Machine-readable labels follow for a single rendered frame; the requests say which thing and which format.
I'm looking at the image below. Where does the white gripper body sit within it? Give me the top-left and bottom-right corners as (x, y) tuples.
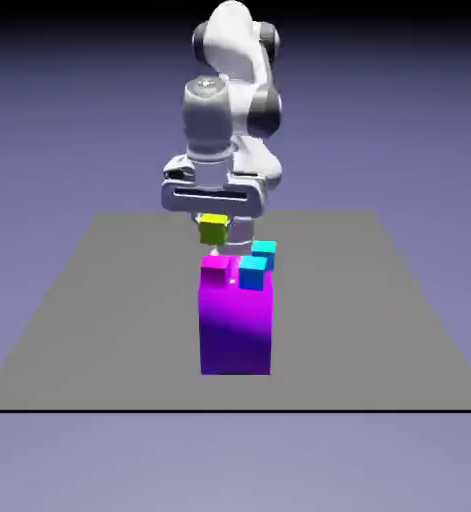
(160, 173), (267, 220)

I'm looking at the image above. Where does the small yellow cube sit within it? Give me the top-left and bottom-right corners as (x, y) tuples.
(198, 213), (230, 248)

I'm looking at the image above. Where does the small magenta cube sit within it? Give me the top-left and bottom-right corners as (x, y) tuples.
(200, 255), (232, 289)

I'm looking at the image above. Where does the small cyan cube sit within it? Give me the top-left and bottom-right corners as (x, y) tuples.
(250, 240), (277, 272)
(237, 255), (269, 292)

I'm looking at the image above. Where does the large magenta box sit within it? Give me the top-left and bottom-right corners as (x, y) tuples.
(198, 254), (274, 377)

